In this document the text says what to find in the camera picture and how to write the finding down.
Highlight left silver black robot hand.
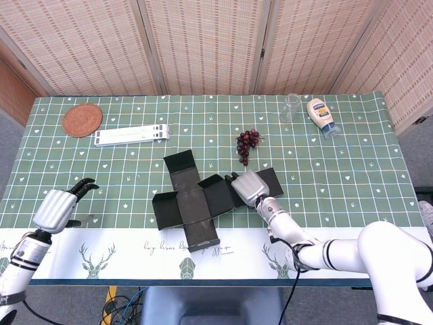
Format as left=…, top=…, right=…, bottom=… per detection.
left=32, top=177, right=100, bottom=235

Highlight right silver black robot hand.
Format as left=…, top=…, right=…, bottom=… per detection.
left=224, top=170, right=270, bottom=208

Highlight black cardboard box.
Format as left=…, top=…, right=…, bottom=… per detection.
left=151, top=150, right=284, bottom=253

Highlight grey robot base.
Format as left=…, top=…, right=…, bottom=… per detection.
left=139, top=286, right=287, bottom=325

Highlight dark red grape bunch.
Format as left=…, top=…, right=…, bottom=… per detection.
left=235, top=128, right=261, bottom=166

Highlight green checked deer tablecloth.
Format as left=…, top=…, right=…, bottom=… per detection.
left=0, top=91, right=428, bottom=281

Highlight clear glass cup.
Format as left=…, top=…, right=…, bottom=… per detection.
left=278, top=93, right=301, bottom=123

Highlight round brown woven coaster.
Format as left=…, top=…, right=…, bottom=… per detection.
left=62, top=104, right=104, bottom=138

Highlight white mayonnaise squeeze bottle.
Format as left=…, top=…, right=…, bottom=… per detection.
left=306, top=97, right=341, bottom=139

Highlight white folded stand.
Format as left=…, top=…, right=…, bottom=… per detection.
left=94, top=123, right=170, bottom=148

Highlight brown wooden door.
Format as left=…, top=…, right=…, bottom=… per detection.
left=0, top=57, right=40, bottom=126

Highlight bamboo folding screen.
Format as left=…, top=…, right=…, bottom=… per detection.
left=0, top=0, right=433, bottom=136

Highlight white shoe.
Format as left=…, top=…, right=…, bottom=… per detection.
left=418, top=200, right=433, bottom=240

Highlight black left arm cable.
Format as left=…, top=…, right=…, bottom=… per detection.
left=22, top=299, right=51, bottom=325

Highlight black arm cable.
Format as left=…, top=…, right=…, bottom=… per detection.
left=270, top=236, right=302, bottom=325
left=22, top=299, right=51, bottom=325

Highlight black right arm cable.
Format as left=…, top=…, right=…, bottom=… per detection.
left=270, top=236, right=302, bottom=325

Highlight black floor cables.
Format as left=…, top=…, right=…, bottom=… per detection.
left=102, top=294, right=143, bottom=325

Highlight blue floor cable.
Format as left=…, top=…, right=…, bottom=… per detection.
left=121, top=287, right=148, bottom=325

